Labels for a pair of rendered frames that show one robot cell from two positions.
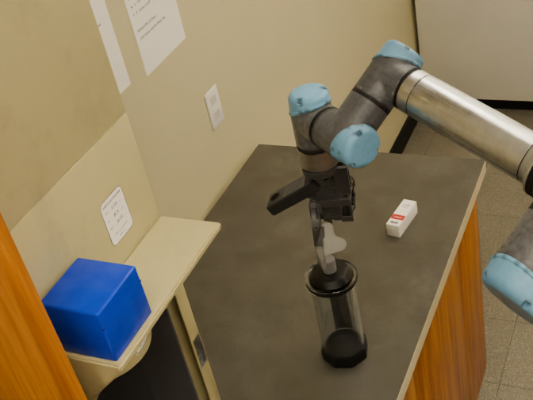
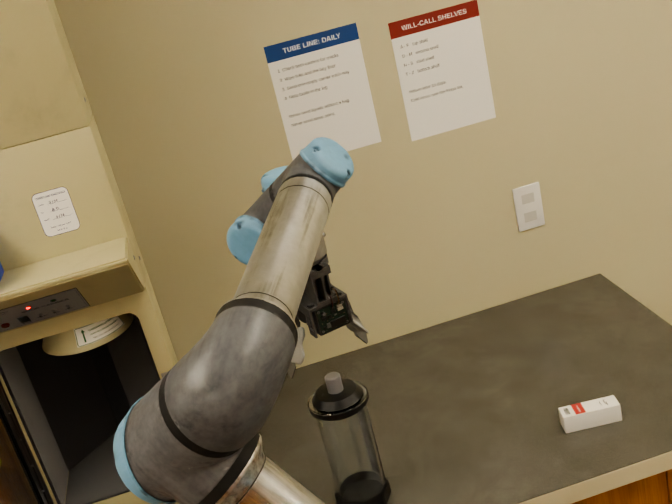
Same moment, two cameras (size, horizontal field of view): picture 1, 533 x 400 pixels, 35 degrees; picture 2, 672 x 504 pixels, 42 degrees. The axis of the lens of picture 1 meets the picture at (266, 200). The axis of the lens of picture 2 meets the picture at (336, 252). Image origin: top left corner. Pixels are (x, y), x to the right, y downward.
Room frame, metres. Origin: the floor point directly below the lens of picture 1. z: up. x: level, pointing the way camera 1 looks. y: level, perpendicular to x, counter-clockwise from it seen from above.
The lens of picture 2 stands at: (0.54, -1.18, 1.97)
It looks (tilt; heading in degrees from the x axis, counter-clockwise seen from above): 22 degrees down; 52
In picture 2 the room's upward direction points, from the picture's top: 14 degrees counter-clockwise
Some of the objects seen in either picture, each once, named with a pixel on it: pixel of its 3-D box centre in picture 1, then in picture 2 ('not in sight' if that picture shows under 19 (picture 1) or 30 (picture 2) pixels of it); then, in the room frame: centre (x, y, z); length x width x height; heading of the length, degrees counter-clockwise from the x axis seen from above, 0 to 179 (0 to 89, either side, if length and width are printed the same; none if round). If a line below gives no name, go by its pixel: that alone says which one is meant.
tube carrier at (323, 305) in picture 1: (338, 313); (350, 446); (1.32, -0.09, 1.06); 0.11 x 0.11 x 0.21
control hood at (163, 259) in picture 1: (151, 306); (43, 300); (1.00, 0.21, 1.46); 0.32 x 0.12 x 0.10; 149
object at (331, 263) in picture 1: (330, 271); (336, 391); (1.32, -0.09, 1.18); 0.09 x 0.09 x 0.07
